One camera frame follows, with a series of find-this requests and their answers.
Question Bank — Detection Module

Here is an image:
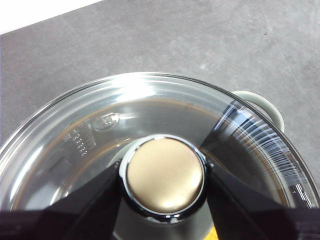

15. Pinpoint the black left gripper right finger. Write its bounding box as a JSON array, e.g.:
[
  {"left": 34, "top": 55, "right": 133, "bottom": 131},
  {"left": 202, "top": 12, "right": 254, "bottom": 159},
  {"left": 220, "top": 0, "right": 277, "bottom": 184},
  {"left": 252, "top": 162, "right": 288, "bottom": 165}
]
[{"left": 206, "top": 164, "right": 320, "bottom": 240}]

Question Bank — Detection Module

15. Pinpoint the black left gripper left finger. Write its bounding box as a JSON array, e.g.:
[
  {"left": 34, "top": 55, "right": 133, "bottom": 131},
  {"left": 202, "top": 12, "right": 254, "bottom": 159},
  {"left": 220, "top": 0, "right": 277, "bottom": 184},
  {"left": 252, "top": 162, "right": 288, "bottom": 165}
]
[{"left": 0, "top": 161, "right": 124, "bottom": 240}]

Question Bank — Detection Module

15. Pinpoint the pale green electric steamer pot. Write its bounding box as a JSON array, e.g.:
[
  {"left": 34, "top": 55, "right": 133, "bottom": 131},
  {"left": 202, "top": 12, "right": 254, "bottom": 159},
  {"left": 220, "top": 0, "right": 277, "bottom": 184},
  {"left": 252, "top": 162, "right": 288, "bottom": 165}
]
[{"left": 231, "top": 90, "right": 286, "bottom": 132}]

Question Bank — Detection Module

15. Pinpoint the yellow corn cob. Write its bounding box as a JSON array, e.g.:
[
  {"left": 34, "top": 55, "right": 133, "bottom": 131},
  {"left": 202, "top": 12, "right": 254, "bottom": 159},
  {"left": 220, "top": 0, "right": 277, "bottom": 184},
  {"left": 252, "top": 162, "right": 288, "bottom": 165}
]
[{"left": 208, "top": 223, "right": 221, "bottom": 240}]

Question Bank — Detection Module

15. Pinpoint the glass lid with green knob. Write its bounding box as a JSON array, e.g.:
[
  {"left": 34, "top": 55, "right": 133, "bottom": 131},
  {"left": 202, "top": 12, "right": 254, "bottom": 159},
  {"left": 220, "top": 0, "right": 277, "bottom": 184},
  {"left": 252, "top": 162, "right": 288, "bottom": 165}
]
[{"left": 0, "top": 71, "right": 319, "bottom": 240}]

